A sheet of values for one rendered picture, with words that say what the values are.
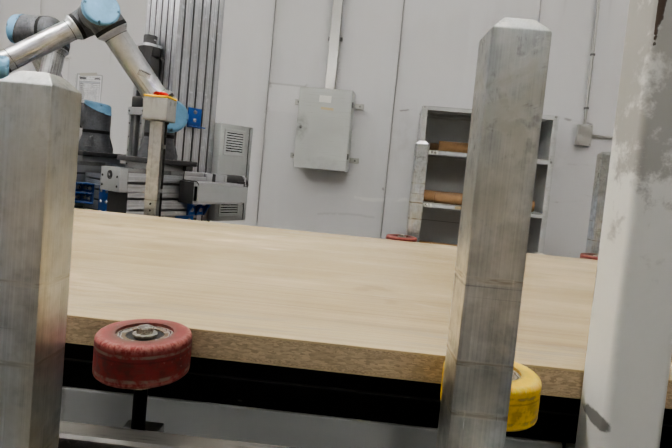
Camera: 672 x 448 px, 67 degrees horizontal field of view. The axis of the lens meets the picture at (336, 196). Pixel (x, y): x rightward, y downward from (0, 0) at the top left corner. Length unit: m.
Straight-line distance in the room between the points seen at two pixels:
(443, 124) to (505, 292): 3.67
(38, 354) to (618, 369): 0.44
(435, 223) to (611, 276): 3.51
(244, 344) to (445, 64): 3.68
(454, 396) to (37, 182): 0.29
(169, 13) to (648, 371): 2.27
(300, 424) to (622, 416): 0.31
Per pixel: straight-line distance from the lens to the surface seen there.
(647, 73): 0.49
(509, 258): 0.33
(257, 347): 0.51
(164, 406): 0.62
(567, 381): 0.54
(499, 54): 0.33
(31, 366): 0.39
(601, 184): 1.55
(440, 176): 3.96
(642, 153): 0.48
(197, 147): 2.45
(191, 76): 2.43
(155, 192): 1.51
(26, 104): 0.37
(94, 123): 2.55
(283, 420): 0.60
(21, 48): 2.10
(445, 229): 3.99
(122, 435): 0.47
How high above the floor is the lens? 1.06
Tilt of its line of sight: 3 degrees down
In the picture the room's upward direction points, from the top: 5 degrees clockwise
